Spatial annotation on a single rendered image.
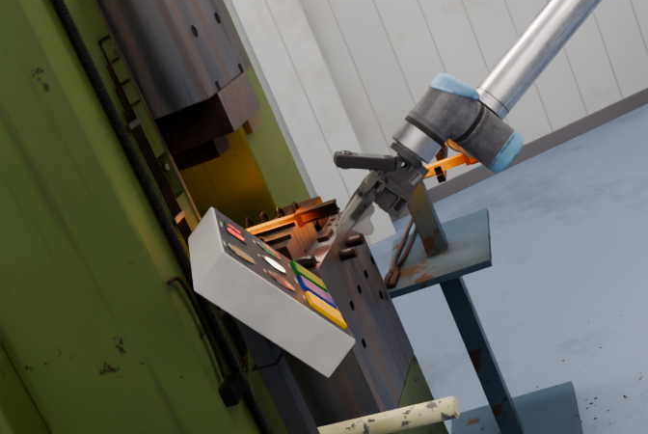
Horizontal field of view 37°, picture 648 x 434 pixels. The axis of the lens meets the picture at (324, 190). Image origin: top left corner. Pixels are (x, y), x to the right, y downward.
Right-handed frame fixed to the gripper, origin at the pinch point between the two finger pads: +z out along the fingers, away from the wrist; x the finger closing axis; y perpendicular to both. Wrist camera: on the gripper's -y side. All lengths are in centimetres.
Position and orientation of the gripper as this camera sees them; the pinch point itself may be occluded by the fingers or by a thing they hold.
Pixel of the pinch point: (337, 230)
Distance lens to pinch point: 187.9
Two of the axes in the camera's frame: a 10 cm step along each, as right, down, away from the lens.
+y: 7.9, 5.6, 2.5
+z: -5.9, 8.0, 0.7
